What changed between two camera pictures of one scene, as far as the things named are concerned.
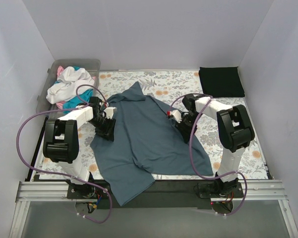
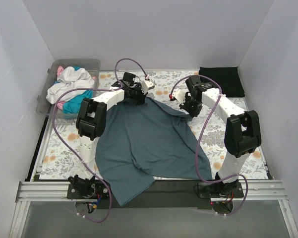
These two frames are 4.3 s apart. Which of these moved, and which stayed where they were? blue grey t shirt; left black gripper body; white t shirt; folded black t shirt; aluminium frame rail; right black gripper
Moved: left black gripper body; right black gripper
Stayed: blue grey t shirt; aluminium frame rail; folded black t shirt; white t shirt
